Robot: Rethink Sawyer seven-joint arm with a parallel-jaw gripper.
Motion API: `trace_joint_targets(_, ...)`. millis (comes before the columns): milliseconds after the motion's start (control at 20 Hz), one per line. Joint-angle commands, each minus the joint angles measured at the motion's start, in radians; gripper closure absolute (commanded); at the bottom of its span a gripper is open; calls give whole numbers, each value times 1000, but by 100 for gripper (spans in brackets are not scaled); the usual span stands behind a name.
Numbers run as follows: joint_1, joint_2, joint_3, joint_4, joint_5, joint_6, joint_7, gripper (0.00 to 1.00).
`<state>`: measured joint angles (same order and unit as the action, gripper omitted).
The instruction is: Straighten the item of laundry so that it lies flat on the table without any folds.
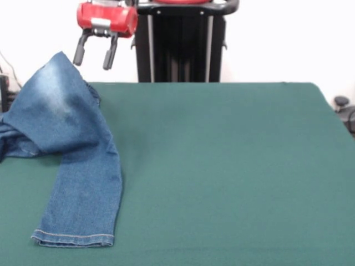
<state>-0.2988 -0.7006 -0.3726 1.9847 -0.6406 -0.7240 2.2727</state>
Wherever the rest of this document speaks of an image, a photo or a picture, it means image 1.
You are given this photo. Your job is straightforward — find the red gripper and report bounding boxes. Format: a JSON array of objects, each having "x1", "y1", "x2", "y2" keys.
[{"x1": 73, "y1": 2, "x2": 139, "y2": 70}]

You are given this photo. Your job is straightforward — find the blue denim jeans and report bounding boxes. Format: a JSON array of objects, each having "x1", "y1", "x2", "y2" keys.
[{"x1": 0, "y1": 51, "x2": 123, "y2": 248}]

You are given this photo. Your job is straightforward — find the black equipment box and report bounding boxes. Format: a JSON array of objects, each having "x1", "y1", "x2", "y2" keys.
[{"x1": 0, "y1": 74, "x2": 12, "y2": 108}]

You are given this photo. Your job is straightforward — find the dark green table cloth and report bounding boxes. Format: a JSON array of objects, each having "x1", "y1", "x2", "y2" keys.
[{"x1": 0, "y1": 81, "x2": 355, "y2": 266}]

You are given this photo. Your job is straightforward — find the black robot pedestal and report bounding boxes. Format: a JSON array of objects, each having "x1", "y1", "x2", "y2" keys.
[{"x1": 130, "y1": 0, "x2": 240, "y2": 83}]

